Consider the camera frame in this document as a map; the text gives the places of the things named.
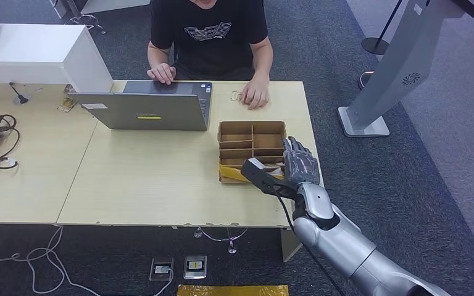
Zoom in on person's left hand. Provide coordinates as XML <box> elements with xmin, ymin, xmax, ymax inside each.
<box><xmin>239</xmin><ymin>75</ymin><xmax>270</xmax><ymax>110</ymax></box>

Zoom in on white floor cable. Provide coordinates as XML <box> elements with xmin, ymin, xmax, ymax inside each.
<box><xmin>0</xmin><ymin>224</ymin><xmax>175</xmax><ymax>296</ymax></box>

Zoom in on desk leg panel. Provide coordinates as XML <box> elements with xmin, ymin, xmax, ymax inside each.
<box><xmin>281</xmin><ymin>228</ymin><xmax>303</xmax><ymax>263</ymax></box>

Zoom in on person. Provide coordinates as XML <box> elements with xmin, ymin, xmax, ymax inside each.
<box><xmin>146</xmin><ymin>0</ymin><xmax>274</xmax><ymax>110</ymax></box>

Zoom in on thin wire on carpet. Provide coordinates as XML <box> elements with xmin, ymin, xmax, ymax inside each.
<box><xmin>70</xmin><ymin>13</ymin><xmax>109</xmax><ymax>35</ymax></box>

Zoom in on grey laptop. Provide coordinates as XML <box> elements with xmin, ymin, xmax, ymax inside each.
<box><xmin>68</xmin><ymin>80</ymin><xmax>214</xmax><ymax>131</ymax></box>

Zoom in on person's right hand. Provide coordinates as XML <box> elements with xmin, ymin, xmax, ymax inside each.
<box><xmin>147</xmin><ymin>63</ymin><xmax>177</xmax><ymax>86</ymax></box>

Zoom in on black wrist camera with white box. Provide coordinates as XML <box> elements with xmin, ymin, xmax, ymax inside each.
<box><xmin>241</xmin><ymin>157</ymin><xmax>299</xmax><ymax>201</ymax></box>

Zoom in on pale room key cards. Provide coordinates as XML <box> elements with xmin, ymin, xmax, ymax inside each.
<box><xmin>261</xmin><ymin>163</ymin><xmax>285</xmax><ymax>177</ymax></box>

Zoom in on black stanchion post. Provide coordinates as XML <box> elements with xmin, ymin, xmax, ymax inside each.
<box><xmin>360</xmin><ymin>0</ymin><xmax>405</xmax><ymax>56</ymax></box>

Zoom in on yellow foil package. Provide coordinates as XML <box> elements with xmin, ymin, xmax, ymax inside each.
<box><xmin>177</xmin><ymin>284</ymin><xmax>290</xmax><ymax>296</ymax></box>

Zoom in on small black desk microphone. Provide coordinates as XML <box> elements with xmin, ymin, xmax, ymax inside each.
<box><xmin>9</xmin><ymin>81</ymin><xmax>30</xmax><ymax>105</ymax></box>

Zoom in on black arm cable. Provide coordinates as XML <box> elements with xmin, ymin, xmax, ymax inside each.
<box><xmin>273</xmin><ymin>192</ymin><xmax>346</xmax><ymax>296</ymax></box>

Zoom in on clear wire under desk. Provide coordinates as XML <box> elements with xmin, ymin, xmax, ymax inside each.
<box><xmin>194</xmin><ymin>226</ymin><xmax>249</xmax><ymax>255</ymax></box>

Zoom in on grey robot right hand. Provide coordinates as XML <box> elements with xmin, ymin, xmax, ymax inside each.
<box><xmin>281</xmin><ymin>136</ymin><xmax>322</xmax><ymax>189</ymax></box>

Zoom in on floor socket with white plug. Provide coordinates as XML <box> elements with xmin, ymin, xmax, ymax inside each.
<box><xmin>149</xmin><ymin>256</ymin><xmax>175</xmax><ymax>282</ymax></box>

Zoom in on floor socket with yellow label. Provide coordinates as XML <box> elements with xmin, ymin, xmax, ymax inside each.
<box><xmin>183</xmin><ymin>255</ymin><xmax>209</xmax><ymax>280</ymax></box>

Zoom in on silver kiosk stand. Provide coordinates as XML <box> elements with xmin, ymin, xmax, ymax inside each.
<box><xmin>337</xmin><ymin>0</ymin><xmax>474</xmax><ymax>139</ymax></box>

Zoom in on white furniture base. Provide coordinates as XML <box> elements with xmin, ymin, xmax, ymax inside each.
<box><xmin>50</xmin><ymin>0</ymin><xmax>152</xmax><ymax>19</ymax></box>

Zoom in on cardboard divider box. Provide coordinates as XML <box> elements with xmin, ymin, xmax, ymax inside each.
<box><xmin>217</xmin><ymin>119</ymin><xmax>288</xmax><ymax>184</ymax></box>

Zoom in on white cabinet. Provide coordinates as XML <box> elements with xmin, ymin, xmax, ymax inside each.
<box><xmin>0</xmin><ymin>23</ymin><xmax>115</xmax><ymax>94</ymax></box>

